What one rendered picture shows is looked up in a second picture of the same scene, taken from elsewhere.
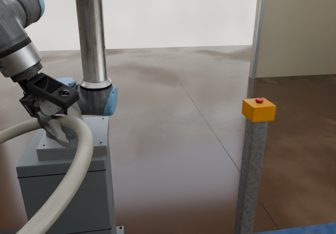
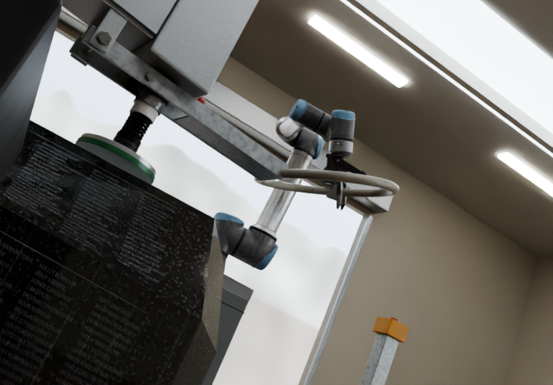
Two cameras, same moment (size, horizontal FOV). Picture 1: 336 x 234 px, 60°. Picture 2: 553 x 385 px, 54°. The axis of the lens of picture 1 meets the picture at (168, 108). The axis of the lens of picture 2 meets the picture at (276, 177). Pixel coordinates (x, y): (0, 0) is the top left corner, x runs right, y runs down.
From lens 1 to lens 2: 1.80 m
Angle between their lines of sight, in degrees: 42
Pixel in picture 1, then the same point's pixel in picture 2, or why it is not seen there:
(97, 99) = (265, 243)
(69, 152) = not seen: hidden behind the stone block
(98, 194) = (222, 339)
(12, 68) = (346, 147)
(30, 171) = not seen: hidden behind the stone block
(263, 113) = (397, 329)
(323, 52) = not seen: outside the picture
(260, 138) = (387, 359)
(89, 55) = (279, 204)
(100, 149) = (246, 291)
